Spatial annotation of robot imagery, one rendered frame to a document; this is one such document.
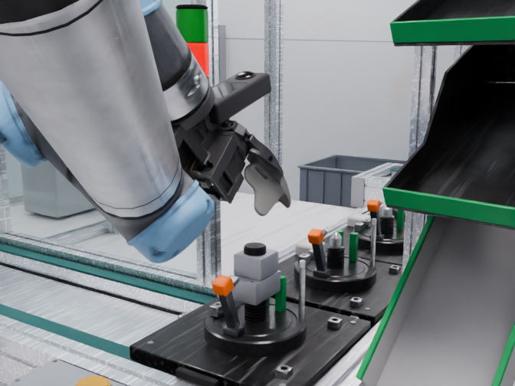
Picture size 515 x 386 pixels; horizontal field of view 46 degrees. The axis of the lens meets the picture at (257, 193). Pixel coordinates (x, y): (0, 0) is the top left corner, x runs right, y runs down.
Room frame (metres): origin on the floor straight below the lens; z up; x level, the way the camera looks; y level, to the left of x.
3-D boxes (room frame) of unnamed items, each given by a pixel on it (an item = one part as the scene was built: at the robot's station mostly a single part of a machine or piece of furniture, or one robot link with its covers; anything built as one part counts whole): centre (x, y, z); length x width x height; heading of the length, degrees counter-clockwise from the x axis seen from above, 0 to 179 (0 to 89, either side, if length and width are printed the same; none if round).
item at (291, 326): (0.76, 0.00, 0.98); 0.14 x 0.14 x 0.02
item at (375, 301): (0.98, -0.13, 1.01); 0.24 x 0.24 x 0.13; 58
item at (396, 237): (1.18, -0.26, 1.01); 0.24 x 0.24 x 0.13; 58
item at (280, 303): (0.79, -0.03, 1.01); 0.01 x 0.01 x 0.05; 58
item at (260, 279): (0.77, 0.00, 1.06); 0.08 x 0.04 x 0.07; 148
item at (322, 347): (0.76, 0.00, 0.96); 0.24 x 0.24 x 0.02; 58
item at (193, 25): (0.96, 0.10, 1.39); 0.05 x 0.05 x 0.05
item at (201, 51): (0.96, 0.10, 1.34); 0.05 x 0.05 x 0.05
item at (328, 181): (2.83, -0.56, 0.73); 0.62 x 0.42 x 0.23; 58
